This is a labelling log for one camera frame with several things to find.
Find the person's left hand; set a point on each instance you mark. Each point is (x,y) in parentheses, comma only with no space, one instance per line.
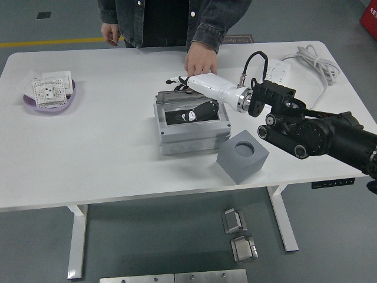
(200,60)

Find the grey cube with round hole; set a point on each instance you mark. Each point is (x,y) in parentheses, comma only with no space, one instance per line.
(235,171)

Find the brown floor sign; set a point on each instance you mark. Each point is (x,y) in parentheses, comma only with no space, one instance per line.
(240,40)

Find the red box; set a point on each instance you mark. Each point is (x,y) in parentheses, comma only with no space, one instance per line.
(369,20)

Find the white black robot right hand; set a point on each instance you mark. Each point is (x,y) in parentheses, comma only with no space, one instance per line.
(212,85)

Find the person's right hand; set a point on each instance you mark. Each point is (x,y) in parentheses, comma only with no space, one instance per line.
(109,32)

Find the transparent hinged box lid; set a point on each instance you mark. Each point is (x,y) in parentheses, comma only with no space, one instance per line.
(176,98)

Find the white table leg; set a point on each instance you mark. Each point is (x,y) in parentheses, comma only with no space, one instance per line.
(282,218)
(77,236)

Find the white power strip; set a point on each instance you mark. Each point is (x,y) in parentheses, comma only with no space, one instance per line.
(279,69)

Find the grey metal plate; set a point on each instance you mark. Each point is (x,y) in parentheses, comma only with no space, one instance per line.
(210,277)
(135,279)

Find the person's right forearm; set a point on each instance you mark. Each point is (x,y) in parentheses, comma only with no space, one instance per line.
(107,11)

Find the grey electrical enclosure box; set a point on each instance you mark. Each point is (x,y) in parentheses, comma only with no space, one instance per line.
(191,138)

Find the person's left forearm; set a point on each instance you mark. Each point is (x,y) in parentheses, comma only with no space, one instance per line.
(218,26)

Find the black table control panel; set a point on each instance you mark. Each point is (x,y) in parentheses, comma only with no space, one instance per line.
(332,182)

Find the yellow floor tape line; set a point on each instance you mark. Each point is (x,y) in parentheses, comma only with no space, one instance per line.
(53,42)

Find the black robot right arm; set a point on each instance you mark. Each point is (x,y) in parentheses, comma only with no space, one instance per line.
(324,135)

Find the black floor hatch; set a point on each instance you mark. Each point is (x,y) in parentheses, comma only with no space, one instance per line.
(43,15)

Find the grey metal foot block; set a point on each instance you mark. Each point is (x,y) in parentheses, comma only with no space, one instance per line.
(244,250)
(234,221)

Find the white socket panel with holes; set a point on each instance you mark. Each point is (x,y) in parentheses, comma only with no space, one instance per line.
(48,91)

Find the person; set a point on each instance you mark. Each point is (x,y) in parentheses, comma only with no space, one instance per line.
(165,20)

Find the plain white switch panel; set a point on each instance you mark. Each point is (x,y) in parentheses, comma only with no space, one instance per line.
(66,78)

